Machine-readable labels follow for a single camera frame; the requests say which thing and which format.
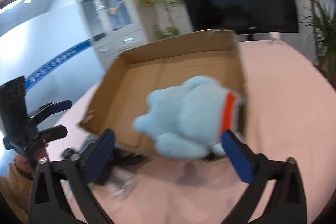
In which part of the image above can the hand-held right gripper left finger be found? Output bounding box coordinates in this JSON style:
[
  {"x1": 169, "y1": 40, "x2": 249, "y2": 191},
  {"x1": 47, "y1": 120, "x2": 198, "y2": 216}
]
[{"x1": 28, "y1": 128, "x2": 116, "y2": 224}]

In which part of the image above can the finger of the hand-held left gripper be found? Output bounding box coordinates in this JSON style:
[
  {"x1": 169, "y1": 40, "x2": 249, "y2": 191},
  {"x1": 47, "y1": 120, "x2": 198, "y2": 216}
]
[
  {"x1": 28, "y1": 99, "x2": 73, "y2": 122},
  {"x1": 34, "y1": 125, "x2": 68, "y2": 144}
]

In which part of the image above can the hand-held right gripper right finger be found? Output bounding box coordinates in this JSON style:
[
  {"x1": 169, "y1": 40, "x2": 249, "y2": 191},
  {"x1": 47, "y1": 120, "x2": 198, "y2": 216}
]
[{"x1": 221, "y1": 130, "x2": 307, "y2": 224}]

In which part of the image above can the light blue plush toy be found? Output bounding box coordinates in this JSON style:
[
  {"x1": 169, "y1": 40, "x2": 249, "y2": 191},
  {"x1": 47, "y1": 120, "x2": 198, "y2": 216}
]
[{"x1": 133, "y1": 76, "x2": 248, "y2": 160}]

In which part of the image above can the brown cardboard box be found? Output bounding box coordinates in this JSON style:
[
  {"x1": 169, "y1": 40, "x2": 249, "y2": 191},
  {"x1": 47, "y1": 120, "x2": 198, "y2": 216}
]
[{"x1": 78, "y1": 29, "x2": 248, "y2": 159}]

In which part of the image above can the person's left forearm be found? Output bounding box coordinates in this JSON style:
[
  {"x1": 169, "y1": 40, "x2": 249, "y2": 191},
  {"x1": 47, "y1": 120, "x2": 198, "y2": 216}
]
[{"x1": 0, "y1": 161, "x2": 34, "y2": 224}]

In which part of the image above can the person's left hand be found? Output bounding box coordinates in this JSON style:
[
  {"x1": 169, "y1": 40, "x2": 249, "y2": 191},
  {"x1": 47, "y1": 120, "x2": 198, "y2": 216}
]
[{"x1": 13, "y1": 153, "x2": 36, "y2": 178}]

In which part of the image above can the clear plastic item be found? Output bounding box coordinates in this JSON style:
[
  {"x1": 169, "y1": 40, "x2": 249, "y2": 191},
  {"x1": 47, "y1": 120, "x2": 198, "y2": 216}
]
[{"x1": 108, "y1": 169, "x2": 139, "y2": 199}]

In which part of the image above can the grey glass-door cabinet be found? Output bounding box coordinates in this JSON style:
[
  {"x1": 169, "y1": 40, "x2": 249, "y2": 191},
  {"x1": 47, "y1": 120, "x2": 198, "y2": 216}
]
[{"x1": 76, "y1": 0, "x2": 150, "y2": 67}]

